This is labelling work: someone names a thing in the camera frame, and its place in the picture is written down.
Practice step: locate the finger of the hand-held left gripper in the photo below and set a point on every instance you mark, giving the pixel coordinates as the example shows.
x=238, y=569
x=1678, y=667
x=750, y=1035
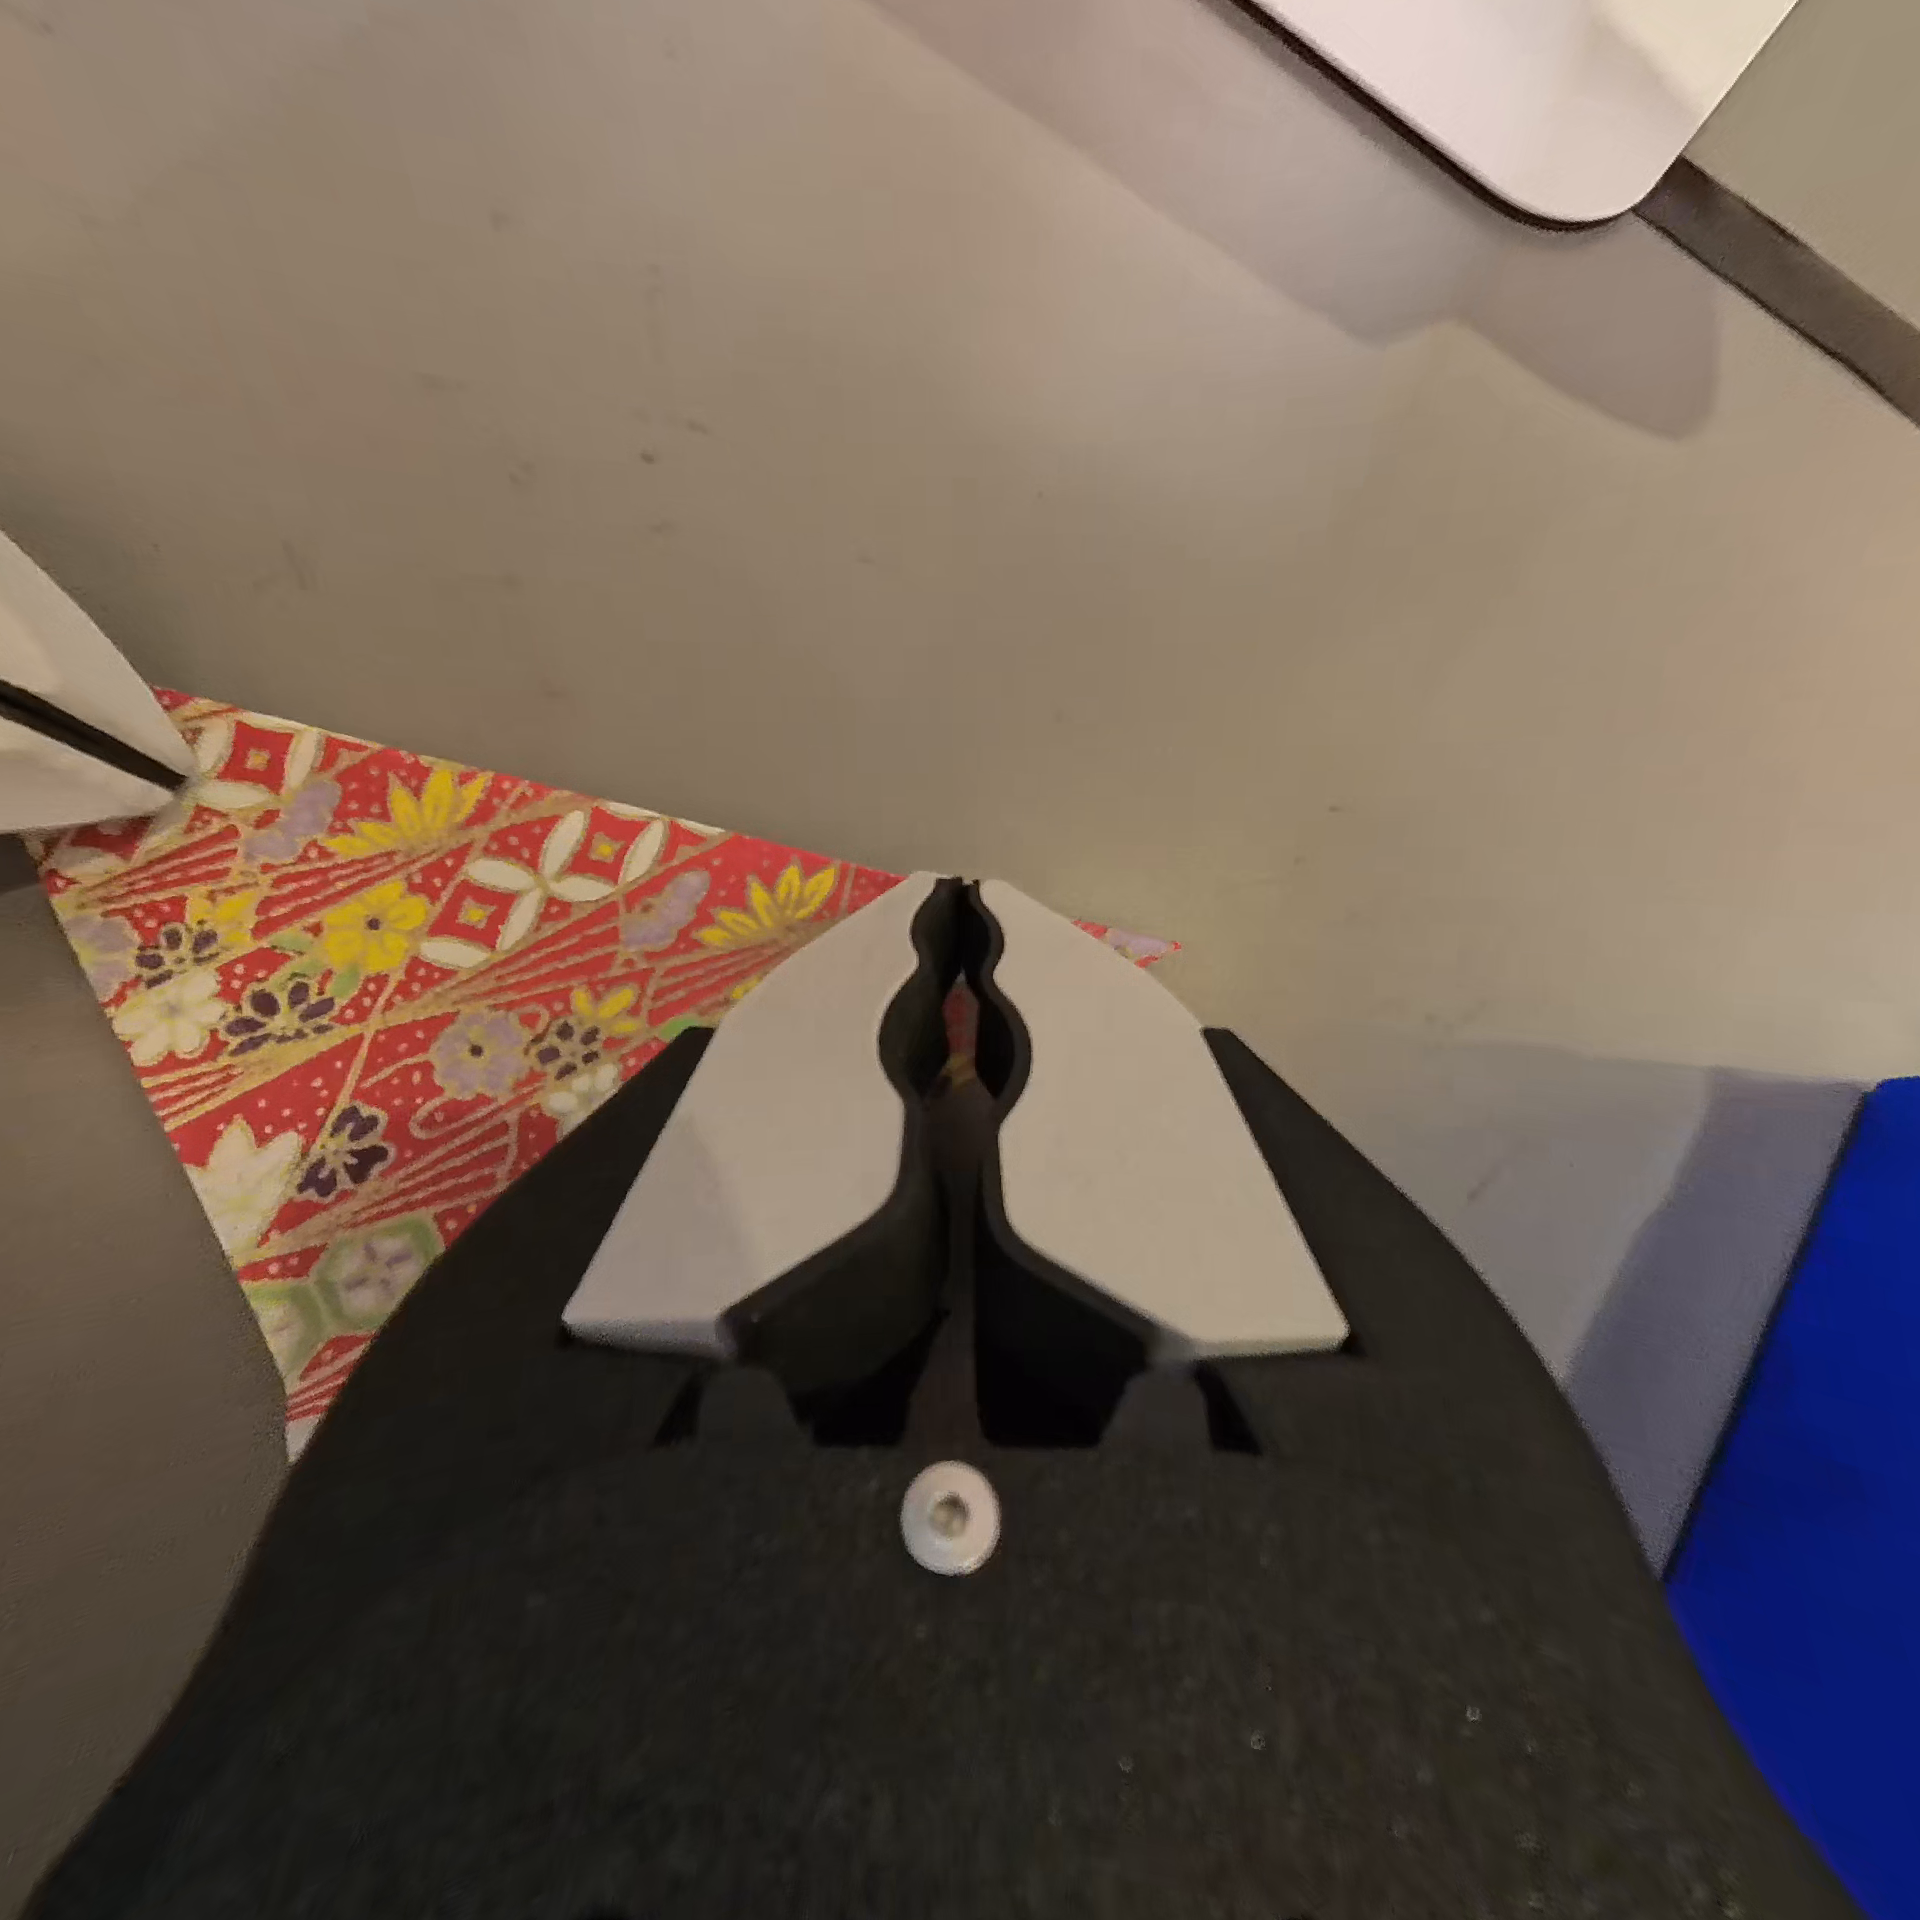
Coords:
x=60, y=780
x=75, y=660

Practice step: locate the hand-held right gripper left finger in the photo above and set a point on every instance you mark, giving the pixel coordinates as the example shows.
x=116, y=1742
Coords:
x=781, y=1154

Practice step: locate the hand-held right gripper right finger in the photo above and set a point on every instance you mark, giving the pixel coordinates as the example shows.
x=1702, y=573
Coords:
x=1140, y=1171

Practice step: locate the red floral green-backed origami paper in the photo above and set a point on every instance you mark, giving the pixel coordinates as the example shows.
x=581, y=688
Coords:
x=374, y=974

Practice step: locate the blue plastic bin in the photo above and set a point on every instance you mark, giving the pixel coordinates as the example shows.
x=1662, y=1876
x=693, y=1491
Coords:
x=1814, y=1500

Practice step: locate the wooden book stand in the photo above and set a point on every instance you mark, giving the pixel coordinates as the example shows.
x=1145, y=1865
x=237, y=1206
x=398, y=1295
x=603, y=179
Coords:
x=1530, y=90

